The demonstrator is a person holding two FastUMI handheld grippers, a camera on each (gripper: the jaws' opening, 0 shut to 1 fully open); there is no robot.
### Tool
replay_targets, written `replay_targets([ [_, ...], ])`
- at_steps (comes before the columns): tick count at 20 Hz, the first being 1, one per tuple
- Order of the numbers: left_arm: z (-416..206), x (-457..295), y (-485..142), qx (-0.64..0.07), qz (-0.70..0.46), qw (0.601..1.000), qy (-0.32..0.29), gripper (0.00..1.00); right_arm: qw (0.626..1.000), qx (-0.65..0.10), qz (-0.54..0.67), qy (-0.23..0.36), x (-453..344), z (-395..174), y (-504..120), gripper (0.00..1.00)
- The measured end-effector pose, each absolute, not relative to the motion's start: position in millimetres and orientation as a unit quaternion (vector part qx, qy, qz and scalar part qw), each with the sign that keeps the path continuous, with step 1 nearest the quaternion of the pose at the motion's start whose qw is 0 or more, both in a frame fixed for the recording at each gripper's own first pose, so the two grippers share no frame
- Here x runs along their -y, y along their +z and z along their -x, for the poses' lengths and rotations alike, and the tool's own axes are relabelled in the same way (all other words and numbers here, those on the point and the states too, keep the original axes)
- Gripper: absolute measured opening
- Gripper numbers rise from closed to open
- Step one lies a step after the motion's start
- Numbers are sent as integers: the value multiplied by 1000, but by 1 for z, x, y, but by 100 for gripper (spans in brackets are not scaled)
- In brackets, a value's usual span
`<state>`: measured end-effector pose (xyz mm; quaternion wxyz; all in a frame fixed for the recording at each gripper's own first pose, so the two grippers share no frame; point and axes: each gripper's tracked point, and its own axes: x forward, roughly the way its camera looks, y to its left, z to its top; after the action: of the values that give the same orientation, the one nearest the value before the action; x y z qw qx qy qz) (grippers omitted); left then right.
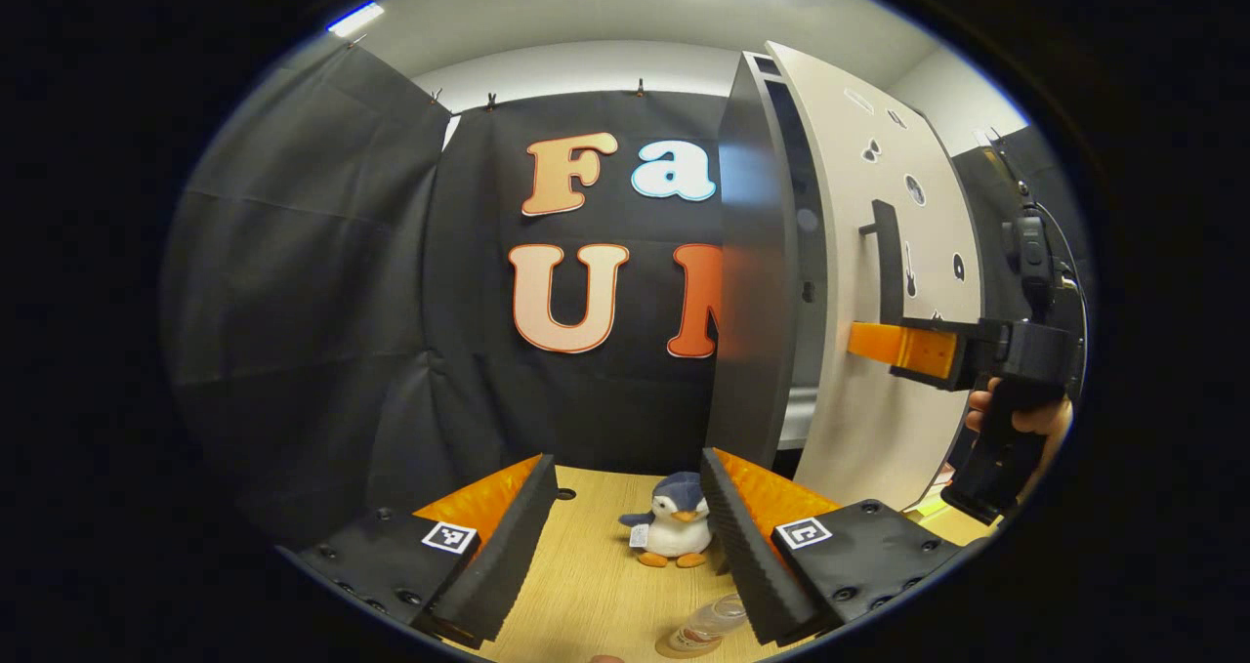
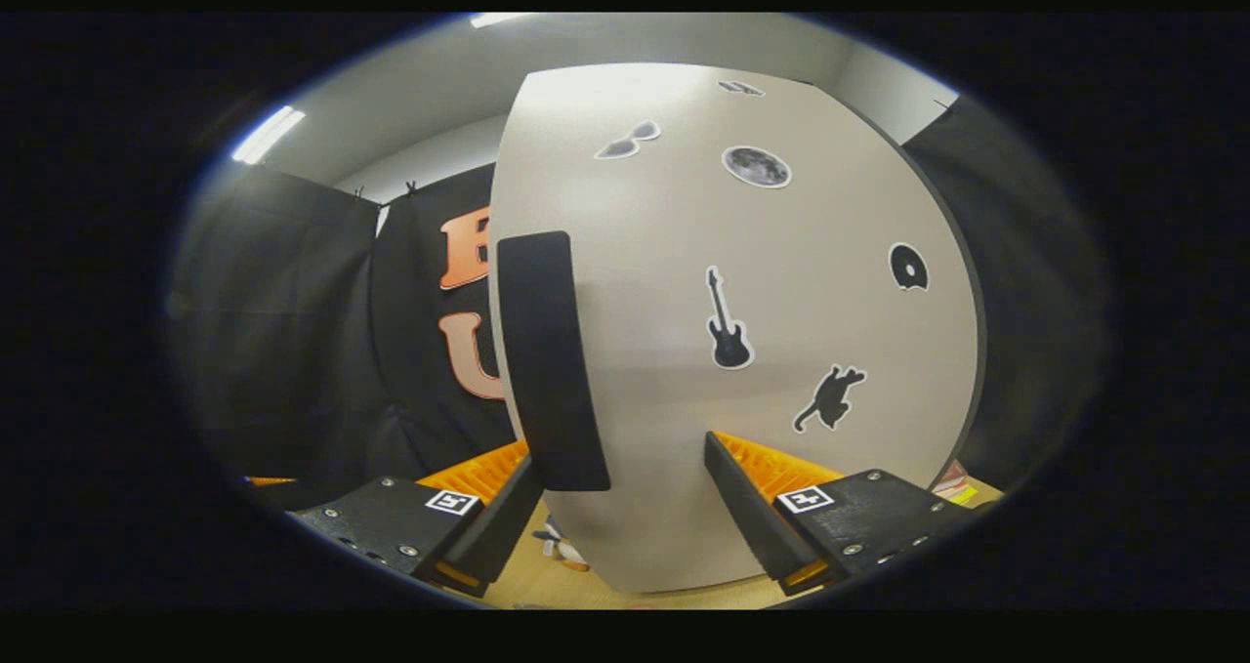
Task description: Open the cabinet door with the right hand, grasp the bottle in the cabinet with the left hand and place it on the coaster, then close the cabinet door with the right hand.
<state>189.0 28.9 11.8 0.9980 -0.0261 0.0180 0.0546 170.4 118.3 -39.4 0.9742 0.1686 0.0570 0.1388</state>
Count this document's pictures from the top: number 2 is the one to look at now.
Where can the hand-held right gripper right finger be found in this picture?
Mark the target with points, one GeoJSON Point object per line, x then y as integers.
{"type": "Point", "coordinates": [752, 517]}

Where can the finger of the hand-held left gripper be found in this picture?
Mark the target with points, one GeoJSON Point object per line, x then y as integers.
{"type": "Point", "coordinates": [271, 481]}

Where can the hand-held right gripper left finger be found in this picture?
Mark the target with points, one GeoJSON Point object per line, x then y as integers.
{"type": "Point", "coordinates": [498, 536]}

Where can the white cabinet door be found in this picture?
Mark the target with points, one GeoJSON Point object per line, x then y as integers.
{"type": "Point", "coordinates": [664, 253]}

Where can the penguin plush toy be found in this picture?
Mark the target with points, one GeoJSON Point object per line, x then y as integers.
{"type": "Point", "coordinates": [564, 546]}

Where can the black backdrop cloth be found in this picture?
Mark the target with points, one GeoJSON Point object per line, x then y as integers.
{"type": "Point", "coordinates": [293, 351]}

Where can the yellow sticky note pad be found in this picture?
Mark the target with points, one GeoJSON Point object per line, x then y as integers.
{"type": "Point", "coordinates": [962, 495]}

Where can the ceiling light panel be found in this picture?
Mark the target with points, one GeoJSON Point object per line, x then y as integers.
{"type": "Point", "coordinates": [498, 19]}
{"type": "Point", "coordinates": [269, 136]}

